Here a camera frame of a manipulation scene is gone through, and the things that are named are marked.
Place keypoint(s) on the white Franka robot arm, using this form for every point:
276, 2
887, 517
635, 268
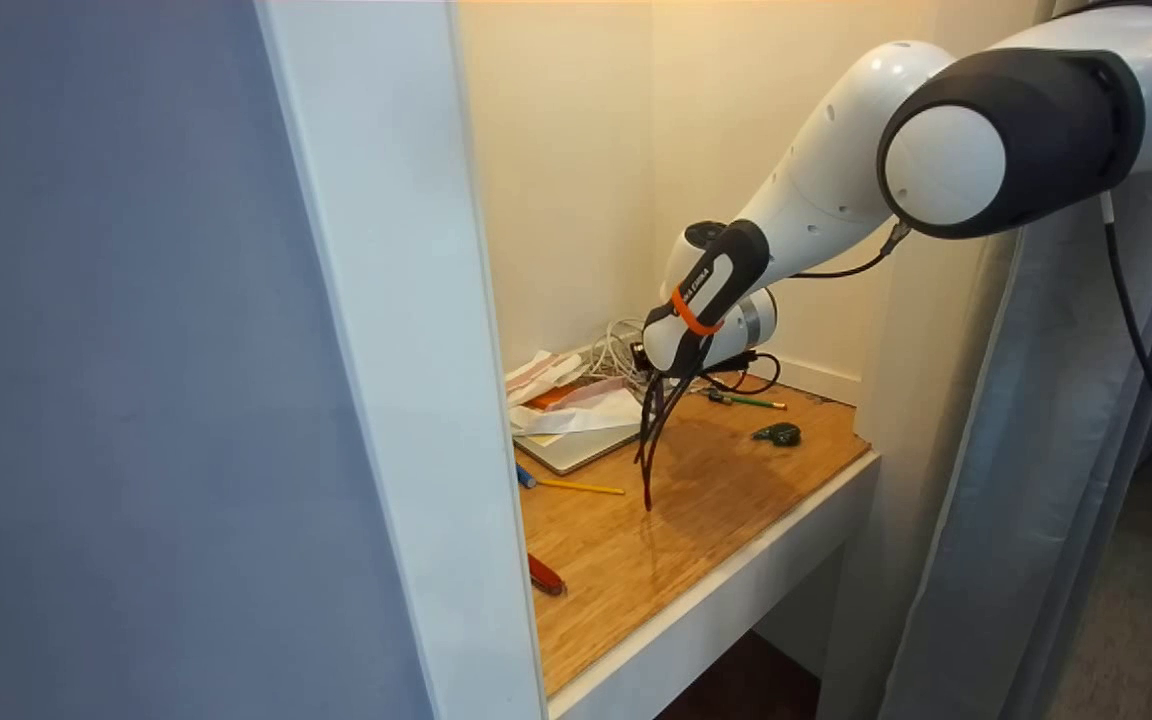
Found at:
949, 144

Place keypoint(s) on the blue marker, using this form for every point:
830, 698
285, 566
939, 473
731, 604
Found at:
525, 476

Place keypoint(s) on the red marker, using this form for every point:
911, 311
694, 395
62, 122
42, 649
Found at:
545, 572

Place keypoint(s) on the white papers and plastic sleeve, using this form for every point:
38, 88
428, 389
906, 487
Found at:
578, 401

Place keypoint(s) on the green marker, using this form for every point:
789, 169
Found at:
741, 401

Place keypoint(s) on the dark green round object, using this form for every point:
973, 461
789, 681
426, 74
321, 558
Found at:
778, 435

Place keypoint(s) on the grey curtain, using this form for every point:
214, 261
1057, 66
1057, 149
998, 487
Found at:
1071, 507

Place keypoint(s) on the yellow pencil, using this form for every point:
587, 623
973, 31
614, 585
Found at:
581, 487

